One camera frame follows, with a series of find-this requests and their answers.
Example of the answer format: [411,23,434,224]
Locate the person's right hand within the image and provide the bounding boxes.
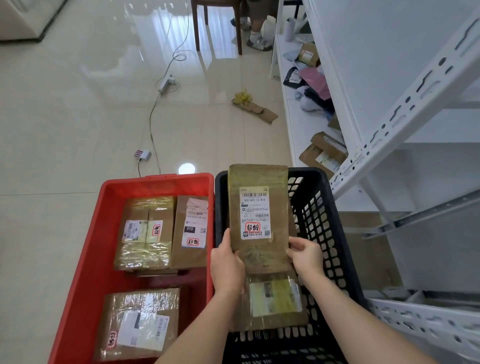
[286,236,325,279]

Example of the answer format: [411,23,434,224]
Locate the person's left hand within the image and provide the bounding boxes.
[209,228,247,298]

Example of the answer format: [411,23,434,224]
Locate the black plastic basket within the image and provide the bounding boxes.
[214,167,369,364]

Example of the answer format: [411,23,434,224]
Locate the narrow brown labelled box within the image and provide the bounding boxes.
[170,194,210,271]

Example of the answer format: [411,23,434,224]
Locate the brown parcel with yellow label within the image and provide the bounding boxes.
[241,272,309,334]

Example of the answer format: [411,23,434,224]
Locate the tape-wrapped parcel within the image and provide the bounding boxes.
[113,196,178,272]

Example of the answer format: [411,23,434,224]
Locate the taped parcel with white label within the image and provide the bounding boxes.
[227,163,298,275]

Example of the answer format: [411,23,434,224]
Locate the parcels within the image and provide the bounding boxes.
[298,112,350,180]

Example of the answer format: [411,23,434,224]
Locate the red plastic crate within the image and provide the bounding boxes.
[47,172,216,364]

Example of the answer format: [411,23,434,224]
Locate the pile of plastic mailer bags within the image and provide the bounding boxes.
[281,32,337,114]

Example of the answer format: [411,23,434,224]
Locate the cardboard box white label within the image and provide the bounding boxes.
[296,41,321,68]

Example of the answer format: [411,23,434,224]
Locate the person's left forearm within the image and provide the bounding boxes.
[153,288,247,364]

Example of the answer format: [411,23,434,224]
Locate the person's right forearm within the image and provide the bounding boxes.
[303,268,440,364]

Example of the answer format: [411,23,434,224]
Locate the flattened cardboard strip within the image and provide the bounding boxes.
[231,95,280,125]

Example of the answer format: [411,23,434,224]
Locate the yellow crumpled tape wad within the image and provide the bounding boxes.
[232,88,253,105]

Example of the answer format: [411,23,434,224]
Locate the white power strip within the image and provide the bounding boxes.
[158,73,178,95]

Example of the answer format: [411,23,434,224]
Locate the white bottle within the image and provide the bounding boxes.
[283,16,298,43]

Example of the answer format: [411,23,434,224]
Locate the white plastic bag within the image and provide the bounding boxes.
[260,14,279,41]

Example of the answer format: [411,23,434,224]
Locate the brown wooden chair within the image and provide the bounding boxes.
[190,0,245,57]

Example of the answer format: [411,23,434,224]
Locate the grey power cable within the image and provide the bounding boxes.
[136,0,190,178]

